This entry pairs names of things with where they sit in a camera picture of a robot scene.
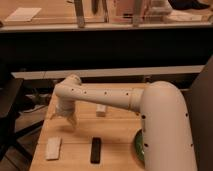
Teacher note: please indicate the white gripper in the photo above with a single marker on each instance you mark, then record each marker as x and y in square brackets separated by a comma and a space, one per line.
[66, 108]

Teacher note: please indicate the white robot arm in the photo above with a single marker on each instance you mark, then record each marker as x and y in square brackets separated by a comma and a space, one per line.
[166, 132]

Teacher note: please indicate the white sponge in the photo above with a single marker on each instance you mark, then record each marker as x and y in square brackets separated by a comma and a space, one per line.
[53, 148]

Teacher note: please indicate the white small bottle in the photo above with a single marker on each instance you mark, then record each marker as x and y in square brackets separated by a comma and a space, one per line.
[101, 110]

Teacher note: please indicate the wooden cutting board table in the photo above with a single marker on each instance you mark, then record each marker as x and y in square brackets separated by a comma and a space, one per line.
[116, 131]

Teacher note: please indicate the black rectangular remote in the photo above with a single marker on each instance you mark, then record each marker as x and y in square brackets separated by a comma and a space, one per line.
[95, 150]

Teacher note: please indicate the black chair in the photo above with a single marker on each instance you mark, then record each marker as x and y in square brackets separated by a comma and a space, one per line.
[10, 94]

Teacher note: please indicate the white paper sheet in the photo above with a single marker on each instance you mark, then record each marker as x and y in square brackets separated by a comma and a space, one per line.
[22, 14]

